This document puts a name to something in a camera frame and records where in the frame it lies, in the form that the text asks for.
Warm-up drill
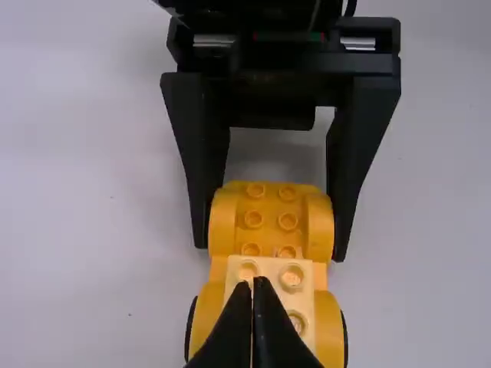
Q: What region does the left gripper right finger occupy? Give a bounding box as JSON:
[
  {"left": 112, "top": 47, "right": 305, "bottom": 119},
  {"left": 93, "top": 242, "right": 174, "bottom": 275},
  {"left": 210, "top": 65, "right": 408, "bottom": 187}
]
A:
[{"left": 252, "top": 275, "right": 331, "bottom": 368}]

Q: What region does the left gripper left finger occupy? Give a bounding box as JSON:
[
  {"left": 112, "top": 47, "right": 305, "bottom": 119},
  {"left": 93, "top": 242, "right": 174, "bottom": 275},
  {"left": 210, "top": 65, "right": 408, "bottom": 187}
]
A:
[{"left": 185, "top": 280, "right": 253, "bottom": 368}]

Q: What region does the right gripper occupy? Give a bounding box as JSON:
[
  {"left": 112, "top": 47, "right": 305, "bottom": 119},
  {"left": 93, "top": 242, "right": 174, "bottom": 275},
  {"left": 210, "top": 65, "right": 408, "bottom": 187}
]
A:
[{"left": 160, "top": 0, "right": 402, "bottom": 265}]

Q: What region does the yellow toy car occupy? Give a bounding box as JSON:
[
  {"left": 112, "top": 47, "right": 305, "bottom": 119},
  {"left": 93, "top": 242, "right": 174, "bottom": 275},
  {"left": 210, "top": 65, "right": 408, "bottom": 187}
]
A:
[{"left": 186, "top": 180, "right": 351, "bottom": 368}]

